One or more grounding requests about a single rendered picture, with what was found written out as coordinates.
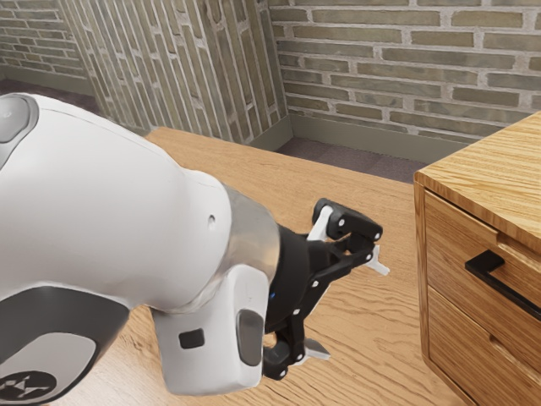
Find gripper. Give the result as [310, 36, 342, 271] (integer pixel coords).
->
[262, 197, 391, 381]

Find wooden drawer cabinet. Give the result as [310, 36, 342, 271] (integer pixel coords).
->
[413, 110, 541, 406]

